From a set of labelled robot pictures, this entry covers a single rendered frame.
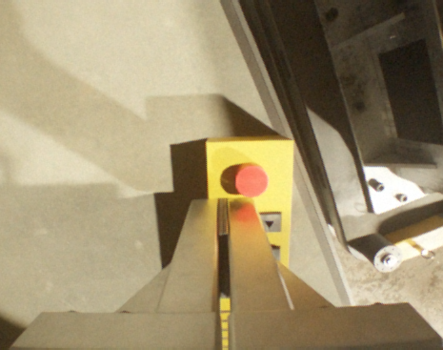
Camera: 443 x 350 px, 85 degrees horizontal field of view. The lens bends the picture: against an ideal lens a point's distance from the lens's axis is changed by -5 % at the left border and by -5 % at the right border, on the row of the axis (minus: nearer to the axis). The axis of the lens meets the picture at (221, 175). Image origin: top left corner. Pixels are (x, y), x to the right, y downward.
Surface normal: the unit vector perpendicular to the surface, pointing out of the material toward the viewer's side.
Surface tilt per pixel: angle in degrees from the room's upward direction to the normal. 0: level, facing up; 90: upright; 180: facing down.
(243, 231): 90
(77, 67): 0
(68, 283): 0
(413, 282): 0
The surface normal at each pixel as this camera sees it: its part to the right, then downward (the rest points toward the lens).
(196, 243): -0.03, -0.97
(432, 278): 0.00, 0.24
